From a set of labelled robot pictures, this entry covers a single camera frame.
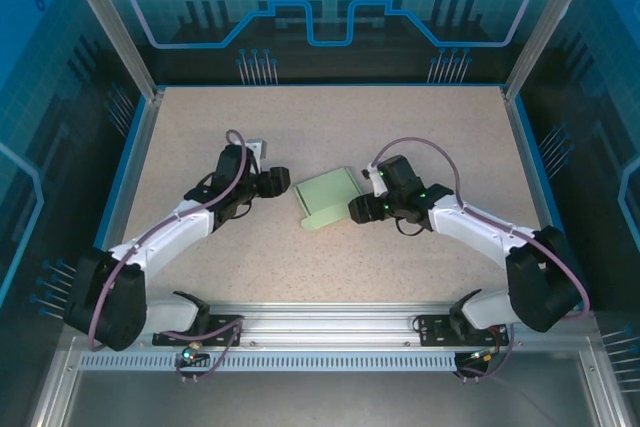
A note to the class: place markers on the light green paper box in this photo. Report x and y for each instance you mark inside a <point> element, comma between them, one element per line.
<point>327,194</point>

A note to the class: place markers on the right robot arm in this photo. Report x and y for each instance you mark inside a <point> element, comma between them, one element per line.
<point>475,232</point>

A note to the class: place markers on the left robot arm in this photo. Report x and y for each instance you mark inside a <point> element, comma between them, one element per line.
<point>165,237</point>

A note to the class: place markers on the right black mount plate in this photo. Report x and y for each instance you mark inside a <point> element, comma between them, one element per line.
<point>435,332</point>

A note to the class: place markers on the black mount plate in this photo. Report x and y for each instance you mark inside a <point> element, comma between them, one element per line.
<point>435,332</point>
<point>225,329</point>

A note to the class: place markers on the aluminium front rail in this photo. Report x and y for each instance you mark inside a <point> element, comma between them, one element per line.
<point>325,319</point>

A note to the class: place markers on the left black mount plate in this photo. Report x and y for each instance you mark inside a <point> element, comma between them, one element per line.
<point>225,329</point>

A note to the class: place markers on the left aluminium frame post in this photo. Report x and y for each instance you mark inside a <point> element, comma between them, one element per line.
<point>115,22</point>

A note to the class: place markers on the aluminium frame post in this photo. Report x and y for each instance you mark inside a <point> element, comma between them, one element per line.
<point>545,22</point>
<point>115,22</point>

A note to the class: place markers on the right aluminium frame post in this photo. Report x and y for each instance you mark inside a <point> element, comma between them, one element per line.
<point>545,22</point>

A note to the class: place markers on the aluminium lower frame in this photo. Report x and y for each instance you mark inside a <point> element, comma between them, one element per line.
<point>55,387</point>

